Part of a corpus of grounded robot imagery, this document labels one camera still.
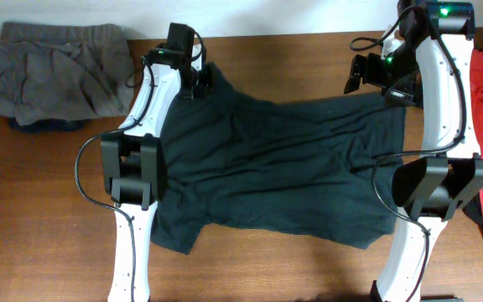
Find folded grey shorts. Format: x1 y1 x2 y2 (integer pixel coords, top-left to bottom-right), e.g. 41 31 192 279
0 22 133 126

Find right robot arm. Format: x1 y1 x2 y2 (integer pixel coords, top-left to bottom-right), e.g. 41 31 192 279
345 1 483 301

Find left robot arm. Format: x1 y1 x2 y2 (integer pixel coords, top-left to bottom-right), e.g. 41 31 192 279
101 23 205 301

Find black logo t-shirt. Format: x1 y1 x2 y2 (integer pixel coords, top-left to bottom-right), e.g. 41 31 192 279
463 195 483 230

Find black Nike t-shirt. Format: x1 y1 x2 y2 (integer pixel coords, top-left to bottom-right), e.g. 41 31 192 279
151 63 406 254

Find left black cable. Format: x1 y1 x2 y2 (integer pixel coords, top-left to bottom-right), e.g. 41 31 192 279
73 29 207 302

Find folded dark navy garment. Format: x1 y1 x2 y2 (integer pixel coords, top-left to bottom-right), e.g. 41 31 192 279
8 118 89 133

